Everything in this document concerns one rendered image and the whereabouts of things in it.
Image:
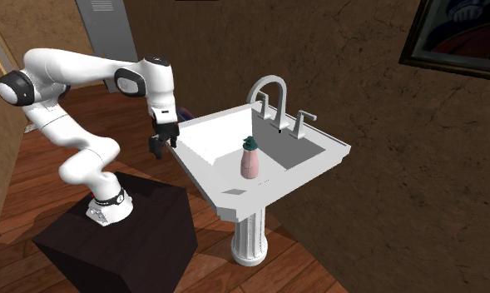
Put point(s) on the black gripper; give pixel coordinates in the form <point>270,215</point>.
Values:
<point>166,130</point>

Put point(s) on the dark framed wall picture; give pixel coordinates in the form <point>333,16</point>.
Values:
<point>459,32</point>

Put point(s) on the white pedestal sink with faucet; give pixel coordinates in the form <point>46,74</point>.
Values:
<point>212,142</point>

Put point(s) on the dark robot stand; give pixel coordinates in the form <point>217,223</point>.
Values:
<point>123,247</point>

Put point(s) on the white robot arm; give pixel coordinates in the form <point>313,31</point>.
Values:
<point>80,148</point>

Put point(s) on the pink bottle with green cap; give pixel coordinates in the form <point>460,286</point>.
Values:
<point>250,164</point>

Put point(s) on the grey door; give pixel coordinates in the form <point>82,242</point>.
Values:
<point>108,32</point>

